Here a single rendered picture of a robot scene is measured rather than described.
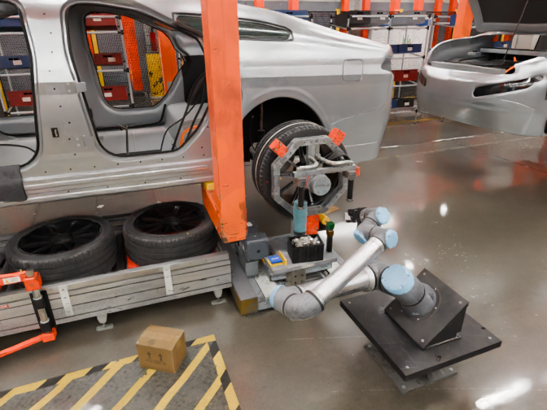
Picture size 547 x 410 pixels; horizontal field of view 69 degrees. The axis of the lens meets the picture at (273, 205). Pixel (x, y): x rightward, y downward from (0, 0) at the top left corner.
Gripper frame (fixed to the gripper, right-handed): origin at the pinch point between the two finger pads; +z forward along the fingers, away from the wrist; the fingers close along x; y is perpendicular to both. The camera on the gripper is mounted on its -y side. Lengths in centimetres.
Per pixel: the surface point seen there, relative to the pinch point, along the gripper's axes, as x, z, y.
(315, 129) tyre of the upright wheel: -1, 20, 61
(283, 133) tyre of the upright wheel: 20, 25, 61
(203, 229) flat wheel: 74, 65, 8
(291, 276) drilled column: 33.7, 20.7, -29.2
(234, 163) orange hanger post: 59, 16, 45
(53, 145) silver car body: 156, 70, 76
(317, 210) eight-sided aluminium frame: -1.0, 36.0, 8.0
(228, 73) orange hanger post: 61, -5, 90
